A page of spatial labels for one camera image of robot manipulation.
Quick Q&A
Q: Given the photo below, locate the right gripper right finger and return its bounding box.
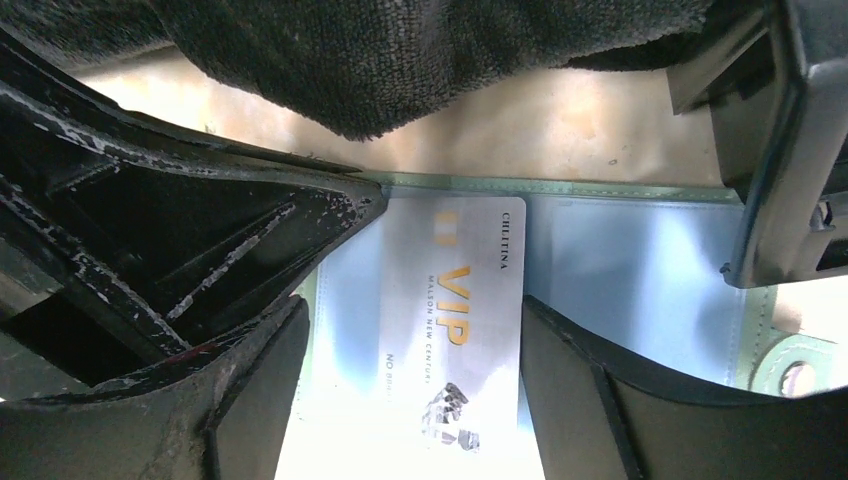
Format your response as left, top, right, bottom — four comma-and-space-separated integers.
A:
520, 296, 847, 479

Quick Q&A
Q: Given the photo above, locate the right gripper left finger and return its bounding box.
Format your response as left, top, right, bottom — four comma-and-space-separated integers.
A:
1, 296, 310, 479

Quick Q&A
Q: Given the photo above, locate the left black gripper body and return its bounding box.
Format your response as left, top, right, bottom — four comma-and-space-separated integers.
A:
667, 0, 847, 288

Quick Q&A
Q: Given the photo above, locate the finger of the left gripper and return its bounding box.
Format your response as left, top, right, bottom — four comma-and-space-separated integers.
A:
1, 34, 387, 404

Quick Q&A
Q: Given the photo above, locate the green leather card holder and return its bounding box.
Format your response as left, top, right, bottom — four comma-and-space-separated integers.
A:
278, 173, 846, 479

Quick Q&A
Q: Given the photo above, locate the white VIP card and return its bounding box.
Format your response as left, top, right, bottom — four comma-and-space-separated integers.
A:
377, 196, 526, 455

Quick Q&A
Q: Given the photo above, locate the black floral patterned blanket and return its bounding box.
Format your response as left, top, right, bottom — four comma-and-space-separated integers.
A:
1, 1, 711, 139

